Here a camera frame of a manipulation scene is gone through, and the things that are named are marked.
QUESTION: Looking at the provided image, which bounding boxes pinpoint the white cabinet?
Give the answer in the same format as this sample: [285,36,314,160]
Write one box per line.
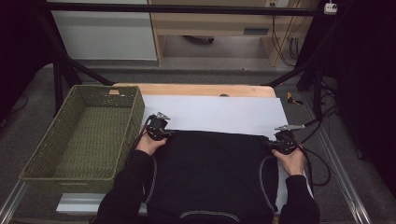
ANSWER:
[50,0,158,62]

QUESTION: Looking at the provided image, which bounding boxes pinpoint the white power adapter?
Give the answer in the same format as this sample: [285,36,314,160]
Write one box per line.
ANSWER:
[323,2,339,16]

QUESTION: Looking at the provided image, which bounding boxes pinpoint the black shirt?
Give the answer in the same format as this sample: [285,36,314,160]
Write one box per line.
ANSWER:
[143,130,279,224]

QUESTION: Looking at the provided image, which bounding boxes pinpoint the black object under desk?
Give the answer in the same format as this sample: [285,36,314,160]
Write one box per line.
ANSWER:
[181,35,216,45]

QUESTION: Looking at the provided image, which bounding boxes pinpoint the light wooden desk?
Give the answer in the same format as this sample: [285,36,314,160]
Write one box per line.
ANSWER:
[148,0,321,68]

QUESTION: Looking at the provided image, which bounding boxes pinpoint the black metal crossbar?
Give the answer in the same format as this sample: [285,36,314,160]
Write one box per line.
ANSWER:
[46,1,326,17]

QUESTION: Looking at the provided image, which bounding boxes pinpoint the yellow black tape piece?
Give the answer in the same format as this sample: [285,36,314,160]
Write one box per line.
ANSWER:
[286,91,304,106]

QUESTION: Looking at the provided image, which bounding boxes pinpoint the aluminium rail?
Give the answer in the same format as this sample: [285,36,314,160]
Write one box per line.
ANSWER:
[0,180,27,224]
[314,124,373,224]

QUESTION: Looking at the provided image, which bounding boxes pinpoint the black desk cables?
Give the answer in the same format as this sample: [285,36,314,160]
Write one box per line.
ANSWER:
[270,13,302,68]

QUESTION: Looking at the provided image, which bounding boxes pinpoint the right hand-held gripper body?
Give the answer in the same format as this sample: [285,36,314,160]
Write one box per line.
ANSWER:
[274,124,306,156]

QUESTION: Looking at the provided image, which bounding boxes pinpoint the wooden table edge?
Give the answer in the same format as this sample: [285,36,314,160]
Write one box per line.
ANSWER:
[112,82,276,99]

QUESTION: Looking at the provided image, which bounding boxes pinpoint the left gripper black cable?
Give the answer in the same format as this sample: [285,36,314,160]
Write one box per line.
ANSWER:
[125,116,157,166]

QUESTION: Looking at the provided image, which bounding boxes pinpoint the black metal stand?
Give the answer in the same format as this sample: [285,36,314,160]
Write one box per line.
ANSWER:
[264,0,356,120]
[34,0,116,118]

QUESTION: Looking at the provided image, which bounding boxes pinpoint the person's left hand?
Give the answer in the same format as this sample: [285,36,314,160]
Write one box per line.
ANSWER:
[135,133,168,157]

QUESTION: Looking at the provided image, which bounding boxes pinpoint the green woven basket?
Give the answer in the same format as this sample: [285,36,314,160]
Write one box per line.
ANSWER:
[19,84,146,195]

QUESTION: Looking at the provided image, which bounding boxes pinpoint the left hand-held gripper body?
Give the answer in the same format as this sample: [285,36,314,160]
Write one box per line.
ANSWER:
[145,111,172,141]

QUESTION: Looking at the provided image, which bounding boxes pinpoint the person's right hand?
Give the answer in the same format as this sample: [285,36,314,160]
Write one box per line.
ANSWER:
[271,148,307,177]

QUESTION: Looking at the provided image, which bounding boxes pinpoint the black curtain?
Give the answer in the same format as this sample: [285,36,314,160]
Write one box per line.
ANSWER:
[0,0,64,122]
[295,0,396,190]

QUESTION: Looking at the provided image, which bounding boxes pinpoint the black floor cable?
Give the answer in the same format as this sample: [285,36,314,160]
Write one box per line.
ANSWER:
[289,105,340,188]

